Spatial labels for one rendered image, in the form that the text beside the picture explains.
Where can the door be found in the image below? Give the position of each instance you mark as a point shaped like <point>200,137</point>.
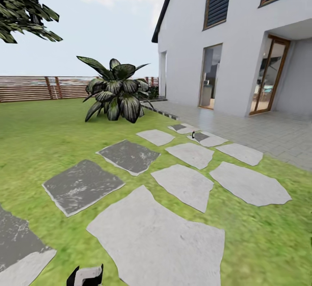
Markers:
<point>274,54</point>

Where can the tree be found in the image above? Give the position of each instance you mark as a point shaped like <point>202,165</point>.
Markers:
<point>19,15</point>

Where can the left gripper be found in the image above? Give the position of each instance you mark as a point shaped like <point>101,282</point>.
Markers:
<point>88,282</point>

